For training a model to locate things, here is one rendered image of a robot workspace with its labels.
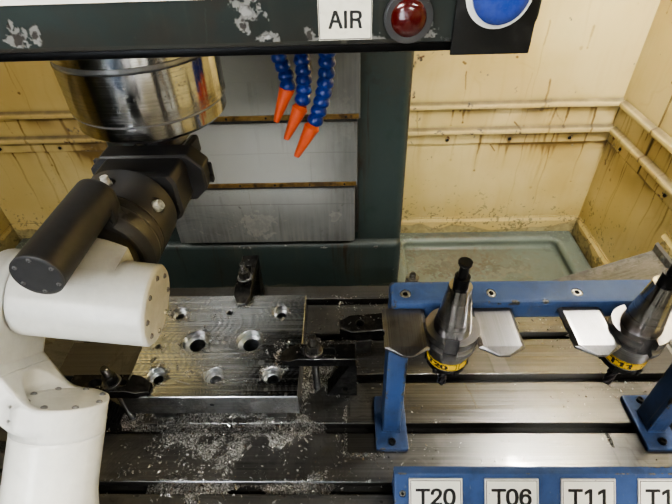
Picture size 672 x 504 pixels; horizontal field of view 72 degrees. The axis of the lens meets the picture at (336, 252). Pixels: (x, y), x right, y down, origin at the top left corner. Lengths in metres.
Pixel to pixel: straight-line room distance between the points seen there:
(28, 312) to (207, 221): 0.84
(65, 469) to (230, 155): 0.79
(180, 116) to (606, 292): 0.54
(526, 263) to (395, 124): 0.82
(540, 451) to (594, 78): 1.05
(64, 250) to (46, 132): 1.37
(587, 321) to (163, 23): 0.54
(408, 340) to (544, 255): 1.23
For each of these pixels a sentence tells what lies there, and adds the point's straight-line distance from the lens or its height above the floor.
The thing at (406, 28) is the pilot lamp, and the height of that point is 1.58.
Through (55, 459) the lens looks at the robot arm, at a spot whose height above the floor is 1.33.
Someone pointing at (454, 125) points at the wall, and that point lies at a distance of 1.49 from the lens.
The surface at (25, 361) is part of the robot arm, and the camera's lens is 0.44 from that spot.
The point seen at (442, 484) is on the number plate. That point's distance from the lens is 0.77.
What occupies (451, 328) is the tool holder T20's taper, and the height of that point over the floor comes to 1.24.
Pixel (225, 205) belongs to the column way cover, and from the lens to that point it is 1.16.
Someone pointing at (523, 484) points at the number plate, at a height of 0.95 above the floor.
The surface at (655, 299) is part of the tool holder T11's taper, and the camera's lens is 0.61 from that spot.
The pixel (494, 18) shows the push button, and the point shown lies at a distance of 0.29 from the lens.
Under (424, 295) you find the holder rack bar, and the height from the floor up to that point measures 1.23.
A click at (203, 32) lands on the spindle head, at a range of 0.30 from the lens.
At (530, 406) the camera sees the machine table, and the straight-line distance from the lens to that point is 0.93.
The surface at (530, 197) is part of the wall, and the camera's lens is 1.70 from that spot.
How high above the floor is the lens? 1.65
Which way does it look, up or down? 41 degrees down
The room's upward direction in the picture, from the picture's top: 2 degrees counter-clockwise
